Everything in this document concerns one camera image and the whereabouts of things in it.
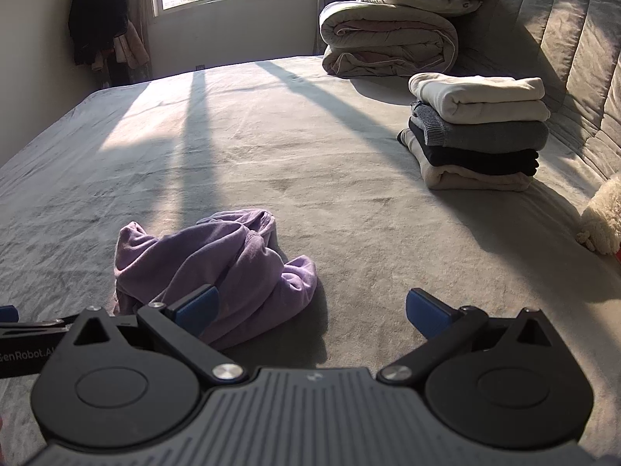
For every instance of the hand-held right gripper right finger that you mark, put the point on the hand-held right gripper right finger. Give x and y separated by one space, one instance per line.
427 313

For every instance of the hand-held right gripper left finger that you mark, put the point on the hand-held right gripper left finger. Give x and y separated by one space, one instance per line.
199 308

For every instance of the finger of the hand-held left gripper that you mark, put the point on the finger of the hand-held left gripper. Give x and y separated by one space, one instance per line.
29 326

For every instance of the purple long-sleeve shirt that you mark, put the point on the purple long-sleeve shirt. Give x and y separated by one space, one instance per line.
242 262

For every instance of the folded beige garment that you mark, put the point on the folded beige garment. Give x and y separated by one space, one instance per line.
475 180

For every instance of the folded black garment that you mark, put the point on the folded black garment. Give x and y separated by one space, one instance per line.
485 160

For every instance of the grey bed blanket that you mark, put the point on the grey bed blanket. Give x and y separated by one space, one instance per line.
291 155

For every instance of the folded grey knit sweater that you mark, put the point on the folded grey knit sweater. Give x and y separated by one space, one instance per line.
485 133

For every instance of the white fluffy plush toy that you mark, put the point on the white fluffy plush toy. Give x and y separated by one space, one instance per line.
604 218

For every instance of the folded cream garment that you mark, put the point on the folded cream garment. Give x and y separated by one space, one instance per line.
485 97

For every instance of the folded beige pink duvet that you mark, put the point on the folded beige pink duvet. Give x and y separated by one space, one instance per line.
388 39

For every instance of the light grey pillow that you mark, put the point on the light grey pillow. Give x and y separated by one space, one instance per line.
427 4

